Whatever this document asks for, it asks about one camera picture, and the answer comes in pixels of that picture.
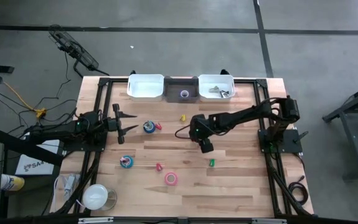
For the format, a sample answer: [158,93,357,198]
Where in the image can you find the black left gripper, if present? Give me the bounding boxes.
[106,103,139,144]

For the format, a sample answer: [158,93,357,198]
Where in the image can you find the dark blue tape roll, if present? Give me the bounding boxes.
[143,120,157,134]

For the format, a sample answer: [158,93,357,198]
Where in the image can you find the teal tape roll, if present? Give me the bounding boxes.
[119,155,134,169]

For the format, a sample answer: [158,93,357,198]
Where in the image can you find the pink tape roll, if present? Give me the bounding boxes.
[164,172,179,187]

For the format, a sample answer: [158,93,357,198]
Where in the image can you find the white plastic bin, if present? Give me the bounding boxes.
[126,73,165,102]
[198,73,236,103]

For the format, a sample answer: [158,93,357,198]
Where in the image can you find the grey translucent plastic bin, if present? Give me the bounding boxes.
[163,74,199,103]

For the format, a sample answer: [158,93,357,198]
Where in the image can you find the white cardboard box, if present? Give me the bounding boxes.
[14,139,64,176]

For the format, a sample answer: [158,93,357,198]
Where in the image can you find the black diagonal support beam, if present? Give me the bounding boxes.
[0,128,65,166]

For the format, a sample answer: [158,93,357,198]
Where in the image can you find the yellow white spray can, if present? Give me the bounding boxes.
[0,174,26,192]

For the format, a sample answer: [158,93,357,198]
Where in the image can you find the black side table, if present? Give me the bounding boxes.
[321,79,358,180]

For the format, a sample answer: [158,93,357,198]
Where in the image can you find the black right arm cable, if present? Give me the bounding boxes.
[174,125,195,141]

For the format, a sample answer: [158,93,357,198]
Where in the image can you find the black aluminium table frame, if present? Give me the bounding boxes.
[54,77,315,218]

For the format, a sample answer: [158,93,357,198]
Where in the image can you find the black floor cable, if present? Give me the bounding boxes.
[37,52,72,108]

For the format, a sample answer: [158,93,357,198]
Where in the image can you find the white power adapter with cable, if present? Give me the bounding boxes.
[53,173,82,212]

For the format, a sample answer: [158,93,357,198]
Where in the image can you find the yellow cable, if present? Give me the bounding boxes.
[0,64,47,119]

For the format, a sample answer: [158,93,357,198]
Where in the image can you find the silver metal bracket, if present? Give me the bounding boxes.
[252,218,288,224]
[78,217,114,224]

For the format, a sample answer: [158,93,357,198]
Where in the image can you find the black coiled cable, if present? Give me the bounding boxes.
[287,175,309,206]

